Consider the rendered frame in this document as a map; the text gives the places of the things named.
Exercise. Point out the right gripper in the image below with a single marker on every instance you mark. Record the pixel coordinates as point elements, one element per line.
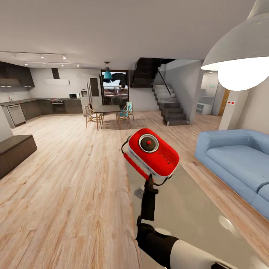
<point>148,200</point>

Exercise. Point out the breakfast table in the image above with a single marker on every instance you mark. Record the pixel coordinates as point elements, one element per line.
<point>107,108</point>

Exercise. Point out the fridge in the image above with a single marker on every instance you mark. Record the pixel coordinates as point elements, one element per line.
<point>90,87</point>

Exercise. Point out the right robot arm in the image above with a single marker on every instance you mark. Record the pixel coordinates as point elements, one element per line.
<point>165,249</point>

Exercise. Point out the radio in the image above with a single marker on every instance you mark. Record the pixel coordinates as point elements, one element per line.
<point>157,156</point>

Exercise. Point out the coffee table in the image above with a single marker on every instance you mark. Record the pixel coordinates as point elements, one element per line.
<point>183,209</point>

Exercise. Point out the fixed window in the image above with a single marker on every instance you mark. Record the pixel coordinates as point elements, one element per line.
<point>116,90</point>

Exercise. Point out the dishwasher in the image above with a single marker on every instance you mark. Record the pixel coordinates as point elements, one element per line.
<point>16,114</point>

